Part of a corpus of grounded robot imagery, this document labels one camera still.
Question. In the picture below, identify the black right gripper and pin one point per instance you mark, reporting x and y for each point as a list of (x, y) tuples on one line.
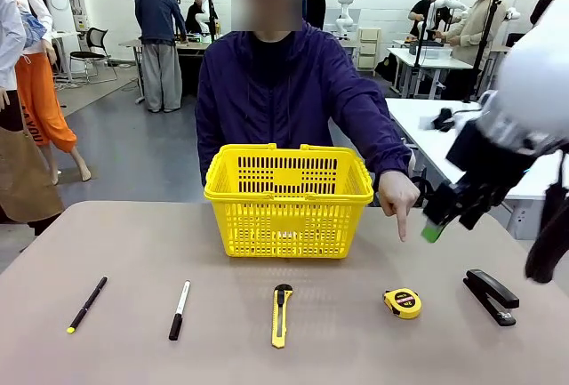
[(471, 154)]

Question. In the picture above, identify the yellow tape measure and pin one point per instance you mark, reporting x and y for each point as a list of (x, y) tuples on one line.
[(404, 302)]

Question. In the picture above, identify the white marker black cap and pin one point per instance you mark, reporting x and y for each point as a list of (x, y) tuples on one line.
[(180, 309)]

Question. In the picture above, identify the black highlighter pen yellow tip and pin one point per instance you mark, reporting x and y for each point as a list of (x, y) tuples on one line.
[(87, 304)]

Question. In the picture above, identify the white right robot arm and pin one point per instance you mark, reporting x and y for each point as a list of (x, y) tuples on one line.
[(533, 69)]

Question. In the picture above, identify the person's left forearm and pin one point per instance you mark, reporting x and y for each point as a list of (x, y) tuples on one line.
[(382, 136)]

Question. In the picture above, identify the yellow plastic shopping basket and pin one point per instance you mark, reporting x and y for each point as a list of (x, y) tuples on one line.
[(289, 178)]

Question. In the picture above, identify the person in beige jacket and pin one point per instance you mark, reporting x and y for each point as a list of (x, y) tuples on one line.
[(475, 25)]

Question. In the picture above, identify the person in black bending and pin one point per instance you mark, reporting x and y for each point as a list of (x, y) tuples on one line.
[(420, 9)]

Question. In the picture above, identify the person in purple jacket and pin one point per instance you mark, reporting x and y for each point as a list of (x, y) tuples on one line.
[(275, 105)]

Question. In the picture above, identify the person in black standing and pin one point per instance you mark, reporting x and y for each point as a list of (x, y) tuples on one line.
[(544, 5)]

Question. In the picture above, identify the person in black top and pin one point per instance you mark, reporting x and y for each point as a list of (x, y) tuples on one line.
[(314, 7)]

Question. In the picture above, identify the seated person in black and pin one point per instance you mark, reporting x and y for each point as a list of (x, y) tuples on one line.
[(193, 16)]

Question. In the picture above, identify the person's left hand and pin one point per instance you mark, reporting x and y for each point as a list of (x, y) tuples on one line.
[(398, 194)]

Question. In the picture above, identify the black bag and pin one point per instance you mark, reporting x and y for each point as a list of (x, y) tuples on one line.
[(420, 189)]

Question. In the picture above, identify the black stapler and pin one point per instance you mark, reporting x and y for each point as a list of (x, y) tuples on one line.
[(491, 294)]

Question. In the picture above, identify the large white table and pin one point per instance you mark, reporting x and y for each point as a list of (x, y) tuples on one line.
[(413, 118)]

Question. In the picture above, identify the small white table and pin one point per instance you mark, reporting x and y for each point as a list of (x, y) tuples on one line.
[(427, 58)]

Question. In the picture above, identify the black tripod stand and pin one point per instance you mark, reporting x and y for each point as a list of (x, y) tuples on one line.
[(482, 51)]

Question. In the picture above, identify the white barcode sticker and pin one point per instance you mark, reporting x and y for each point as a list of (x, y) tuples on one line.
[(288, 234)]

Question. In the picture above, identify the white drawer cabinet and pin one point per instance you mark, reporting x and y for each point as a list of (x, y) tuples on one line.
[(369, 47)]

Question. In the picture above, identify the yellow utility knife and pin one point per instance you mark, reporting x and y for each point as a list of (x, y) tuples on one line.
[(280, 318)]

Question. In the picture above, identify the wooden desk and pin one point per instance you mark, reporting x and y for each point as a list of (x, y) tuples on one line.
[(191, 45)]

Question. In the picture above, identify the man in blue jacket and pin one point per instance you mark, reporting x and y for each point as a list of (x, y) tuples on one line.
[(157, 16)]

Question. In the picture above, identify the black office chair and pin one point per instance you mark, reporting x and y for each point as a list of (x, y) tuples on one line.
[(95, 53)]

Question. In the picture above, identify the mannequin with orange pants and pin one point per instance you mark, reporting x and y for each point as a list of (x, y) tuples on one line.
[(40, 105)]

